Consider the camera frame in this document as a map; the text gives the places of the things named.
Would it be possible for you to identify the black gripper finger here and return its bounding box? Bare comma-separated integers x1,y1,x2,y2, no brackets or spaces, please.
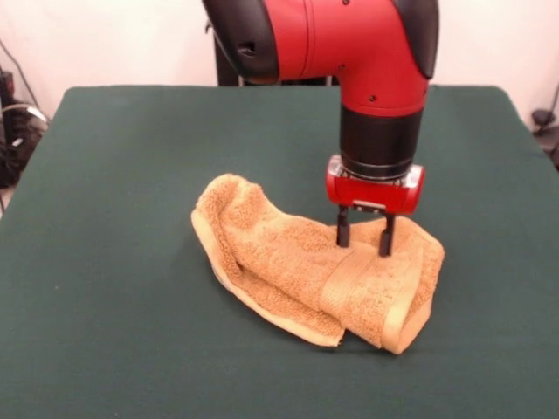
377,212,397,258
335,203,352,249

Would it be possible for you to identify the orange terry towel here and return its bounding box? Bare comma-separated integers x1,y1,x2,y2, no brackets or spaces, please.
189,172,446,356

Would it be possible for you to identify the black robot pedestal stand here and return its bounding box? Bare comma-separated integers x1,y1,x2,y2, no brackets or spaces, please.
204,8,342,87

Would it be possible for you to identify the dark green table cloth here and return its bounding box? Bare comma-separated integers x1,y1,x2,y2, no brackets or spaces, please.
0,86,559,419

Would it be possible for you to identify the black cable pile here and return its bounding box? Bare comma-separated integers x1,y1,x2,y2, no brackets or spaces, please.
0,102,48,189

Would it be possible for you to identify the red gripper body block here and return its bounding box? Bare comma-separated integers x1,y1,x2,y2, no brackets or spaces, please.
324,154,427,216

